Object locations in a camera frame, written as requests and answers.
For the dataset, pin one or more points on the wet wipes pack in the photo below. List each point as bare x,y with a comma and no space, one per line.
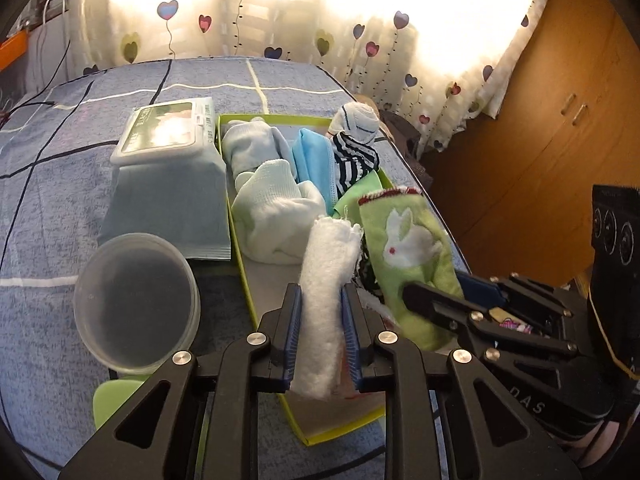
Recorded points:
165,195

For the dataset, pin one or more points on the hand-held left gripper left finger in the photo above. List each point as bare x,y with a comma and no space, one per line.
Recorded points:
294,340

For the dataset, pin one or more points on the orange plastic tray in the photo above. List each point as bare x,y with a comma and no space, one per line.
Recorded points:
12,50

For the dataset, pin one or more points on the white knit sock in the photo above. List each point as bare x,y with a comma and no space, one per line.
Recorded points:
275,215

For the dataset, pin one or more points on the beige sock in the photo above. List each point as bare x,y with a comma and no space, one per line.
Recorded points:
355,120

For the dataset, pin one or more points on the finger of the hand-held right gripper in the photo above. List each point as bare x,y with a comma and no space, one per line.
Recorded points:
435,305
480,290

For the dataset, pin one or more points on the grey white sock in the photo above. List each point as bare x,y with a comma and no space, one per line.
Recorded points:
250,145

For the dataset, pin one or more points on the green printed cloth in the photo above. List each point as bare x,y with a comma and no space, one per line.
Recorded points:
352,197

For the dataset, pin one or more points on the blue face mask bundle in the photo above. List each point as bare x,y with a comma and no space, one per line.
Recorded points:
312,165

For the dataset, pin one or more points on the shallow lime green box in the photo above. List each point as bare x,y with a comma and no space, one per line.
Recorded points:
265,285

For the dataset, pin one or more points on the heart print curtain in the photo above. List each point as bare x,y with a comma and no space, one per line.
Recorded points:
300,25

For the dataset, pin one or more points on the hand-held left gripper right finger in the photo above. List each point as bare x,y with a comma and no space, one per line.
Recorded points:
351,345

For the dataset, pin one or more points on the clear round plastic container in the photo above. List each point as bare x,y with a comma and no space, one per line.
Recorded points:
135,305

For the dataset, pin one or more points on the brown wooden wardrobe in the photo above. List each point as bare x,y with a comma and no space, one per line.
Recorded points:
540,160

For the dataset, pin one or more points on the green bunny sock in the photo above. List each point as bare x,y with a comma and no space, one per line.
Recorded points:
410,240

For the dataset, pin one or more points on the green plastic jar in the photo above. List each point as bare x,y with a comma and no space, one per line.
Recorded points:
112,402

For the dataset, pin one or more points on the large black white striped sock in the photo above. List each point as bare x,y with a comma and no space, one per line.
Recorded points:
355,160

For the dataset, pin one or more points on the white fluffy cloth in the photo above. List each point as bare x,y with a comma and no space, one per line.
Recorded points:
325,285

